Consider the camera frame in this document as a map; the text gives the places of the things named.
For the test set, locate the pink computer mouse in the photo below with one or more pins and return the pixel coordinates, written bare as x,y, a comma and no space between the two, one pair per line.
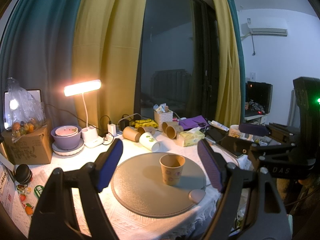
196,195

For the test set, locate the yellow tissue box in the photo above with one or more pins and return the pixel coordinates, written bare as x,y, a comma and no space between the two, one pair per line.
190,138

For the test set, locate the plastic bag of fruit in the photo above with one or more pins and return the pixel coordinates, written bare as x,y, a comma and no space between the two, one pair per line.
27,114

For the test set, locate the yellow curtain left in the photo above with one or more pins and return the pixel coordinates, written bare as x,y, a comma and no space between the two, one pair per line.
106,47

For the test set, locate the black monitor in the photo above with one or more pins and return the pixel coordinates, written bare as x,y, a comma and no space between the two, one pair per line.
259,93

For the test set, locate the white air conditioner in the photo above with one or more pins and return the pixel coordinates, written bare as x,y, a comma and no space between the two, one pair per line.
267,26

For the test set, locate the white bear mug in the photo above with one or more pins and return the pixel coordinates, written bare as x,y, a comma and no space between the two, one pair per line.
236,133

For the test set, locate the cardboard box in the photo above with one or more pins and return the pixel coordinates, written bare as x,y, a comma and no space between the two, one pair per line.
31,149

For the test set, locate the white power strip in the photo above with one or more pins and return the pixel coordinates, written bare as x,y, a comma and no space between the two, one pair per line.
109,137

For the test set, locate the brown paper cup rear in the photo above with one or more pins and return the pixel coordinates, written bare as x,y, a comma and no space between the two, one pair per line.
167,124

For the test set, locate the plain brown paper cup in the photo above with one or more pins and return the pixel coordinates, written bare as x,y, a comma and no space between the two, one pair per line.
131,134

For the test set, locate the brown floral paper cup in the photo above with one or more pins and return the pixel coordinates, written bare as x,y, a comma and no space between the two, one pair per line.
171,168

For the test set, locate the yellow curtain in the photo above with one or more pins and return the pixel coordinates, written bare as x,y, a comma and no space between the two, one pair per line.
106,47
228,106

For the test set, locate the yellow curtain right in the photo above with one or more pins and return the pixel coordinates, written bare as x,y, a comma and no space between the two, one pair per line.
228,106

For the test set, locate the round grey placemat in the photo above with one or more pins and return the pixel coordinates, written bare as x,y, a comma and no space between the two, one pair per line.
138,185

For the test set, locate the purple cloth pouch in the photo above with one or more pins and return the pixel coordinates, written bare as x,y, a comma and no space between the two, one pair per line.
194,122

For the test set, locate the white cream tube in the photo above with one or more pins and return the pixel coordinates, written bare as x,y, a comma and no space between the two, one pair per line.
219,126

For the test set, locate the teal curtain left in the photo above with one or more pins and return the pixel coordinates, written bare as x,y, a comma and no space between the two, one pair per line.
36,50

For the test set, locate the yellow snack bag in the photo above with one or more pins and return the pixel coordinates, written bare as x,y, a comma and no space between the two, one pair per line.
145,123

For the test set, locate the brown printed paper cup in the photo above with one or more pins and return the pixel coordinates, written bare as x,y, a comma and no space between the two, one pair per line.
143,129

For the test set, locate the brown paper cup front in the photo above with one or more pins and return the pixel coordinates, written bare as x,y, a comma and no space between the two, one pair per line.
172,131

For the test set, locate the black round case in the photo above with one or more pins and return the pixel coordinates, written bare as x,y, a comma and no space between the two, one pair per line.
23,174

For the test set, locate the purple bowl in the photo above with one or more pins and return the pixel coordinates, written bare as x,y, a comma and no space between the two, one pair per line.
66,137

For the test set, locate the black smartphone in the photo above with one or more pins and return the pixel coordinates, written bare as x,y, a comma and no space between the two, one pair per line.
232,145

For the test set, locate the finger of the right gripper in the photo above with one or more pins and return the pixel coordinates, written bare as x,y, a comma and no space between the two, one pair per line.
253,149
280,133

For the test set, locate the white plate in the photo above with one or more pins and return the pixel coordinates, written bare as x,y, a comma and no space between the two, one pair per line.
73,151

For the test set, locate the white phone charger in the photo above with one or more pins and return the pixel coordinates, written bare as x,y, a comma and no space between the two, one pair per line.
112,129

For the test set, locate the black power bank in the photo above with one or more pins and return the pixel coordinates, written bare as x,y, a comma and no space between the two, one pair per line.
214,134

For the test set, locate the white desk lamp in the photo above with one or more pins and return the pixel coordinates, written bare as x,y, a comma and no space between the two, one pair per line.
89,134

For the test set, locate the white woven basket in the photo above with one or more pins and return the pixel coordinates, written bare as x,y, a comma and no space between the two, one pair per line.
160,118

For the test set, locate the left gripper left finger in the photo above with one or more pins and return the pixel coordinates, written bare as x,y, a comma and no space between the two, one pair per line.
55,217

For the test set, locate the white green paper cup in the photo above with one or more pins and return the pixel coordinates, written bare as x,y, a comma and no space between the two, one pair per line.
149,142

